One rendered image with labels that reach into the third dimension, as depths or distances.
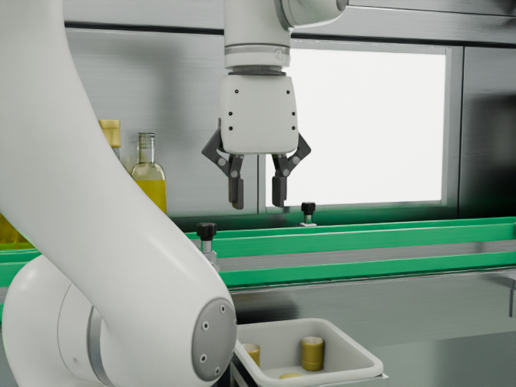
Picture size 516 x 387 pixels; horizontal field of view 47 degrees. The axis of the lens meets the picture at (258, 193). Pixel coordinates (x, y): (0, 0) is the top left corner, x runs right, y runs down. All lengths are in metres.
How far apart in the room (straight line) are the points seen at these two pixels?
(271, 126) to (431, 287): 0.53
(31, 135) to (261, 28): 0.38
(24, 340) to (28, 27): 0.29
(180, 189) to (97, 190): 0.68
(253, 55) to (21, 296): 0.37
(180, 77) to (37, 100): 0.72
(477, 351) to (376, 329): 0.46
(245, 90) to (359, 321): 0.52
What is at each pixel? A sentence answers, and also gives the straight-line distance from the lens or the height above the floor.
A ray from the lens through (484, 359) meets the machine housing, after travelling 1.55.
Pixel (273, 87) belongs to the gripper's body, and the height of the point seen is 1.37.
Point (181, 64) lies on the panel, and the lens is 1.13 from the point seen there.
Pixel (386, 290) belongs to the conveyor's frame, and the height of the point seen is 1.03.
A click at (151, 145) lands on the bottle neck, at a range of 0.99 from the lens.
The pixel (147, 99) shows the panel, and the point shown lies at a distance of 1.12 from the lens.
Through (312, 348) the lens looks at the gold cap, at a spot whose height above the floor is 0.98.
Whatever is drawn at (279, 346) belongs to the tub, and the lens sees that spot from 0.97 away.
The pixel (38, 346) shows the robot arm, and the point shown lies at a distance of 0.58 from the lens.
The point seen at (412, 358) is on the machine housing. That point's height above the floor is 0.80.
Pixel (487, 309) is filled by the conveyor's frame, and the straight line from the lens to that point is 1.24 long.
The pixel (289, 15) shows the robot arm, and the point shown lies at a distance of 0.73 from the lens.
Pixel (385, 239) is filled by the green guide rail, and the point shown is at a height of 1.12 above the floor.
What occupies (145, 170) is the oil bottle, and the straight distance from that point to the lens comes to 0.98.
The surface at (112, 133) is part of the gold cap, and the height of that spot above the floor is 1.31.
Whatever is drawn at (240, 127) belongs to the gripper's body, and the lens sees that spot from 0.74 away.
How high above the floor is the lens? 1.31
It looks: 6 degrees down
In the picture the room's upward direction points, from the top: straight up
